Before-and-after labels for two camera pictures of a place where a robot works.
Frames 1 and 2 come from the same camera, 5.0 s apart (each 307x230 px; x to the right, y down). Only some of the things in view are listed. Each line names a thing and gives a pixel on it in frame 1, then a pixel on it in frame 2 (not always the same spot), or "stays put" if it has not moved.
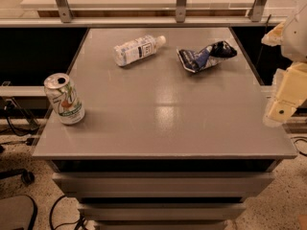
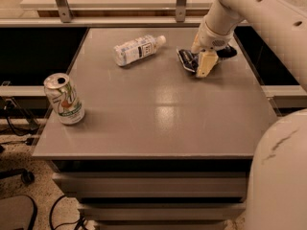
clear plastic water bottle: x=139 y=48 stays put
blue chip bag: x=195 y=61 stays put
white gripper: x=297 y=37 -> x=211 y=37
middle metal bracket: x=181 y=3 stays put
